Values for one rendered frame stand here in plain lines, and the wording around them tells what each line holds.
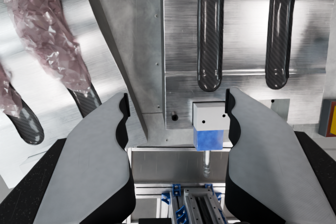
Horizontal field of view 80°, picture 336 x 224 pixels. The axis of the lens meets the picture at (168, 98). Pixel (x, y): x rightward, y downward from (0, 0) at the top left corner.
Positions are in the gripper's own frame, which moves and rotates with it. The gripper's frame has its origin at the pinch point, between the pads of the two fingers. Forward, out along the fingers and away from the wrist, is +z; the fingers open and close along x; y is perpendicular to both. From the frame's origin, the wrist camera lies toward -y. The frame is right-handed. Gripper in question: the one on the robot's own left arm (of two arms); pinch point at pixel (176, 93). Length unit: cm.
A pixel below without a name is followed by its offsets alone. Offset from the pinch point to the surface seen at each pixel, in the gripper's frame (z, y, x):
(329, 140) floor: 97, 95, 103
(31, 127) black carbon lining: 15.9, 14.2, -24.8
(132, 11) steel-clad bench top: 28.2, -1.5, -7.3
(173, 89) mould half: 16.5, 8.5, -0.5
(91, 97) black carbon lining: 18.3, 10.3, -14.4
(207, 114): 13.4, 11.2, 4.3
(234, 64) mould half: 18.9, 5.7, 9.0
